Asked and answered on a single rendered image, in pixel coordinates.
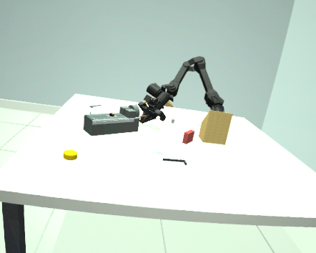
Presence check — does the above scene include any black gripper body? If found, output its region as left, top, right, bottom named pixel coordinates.
left=138, top=98, right=166, bottom=121

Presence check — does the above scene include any yellow short cylinder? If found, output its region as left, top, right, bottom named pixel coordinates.
left=64, top=149, right=78, bottom=160

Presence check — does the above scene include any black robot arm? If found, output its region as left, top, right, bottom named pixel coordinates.
left=144, top=56, right=224, bottom=112

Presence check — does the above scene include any small red block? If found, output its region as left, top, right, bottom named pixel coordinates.
left=182, top=130, right=195, bottom=144

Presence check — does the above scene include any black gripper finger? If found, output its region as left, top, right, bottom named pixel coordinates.
left=141, top=110, right=157, bottom=124
left=139, top=108, right=148, bottom=123

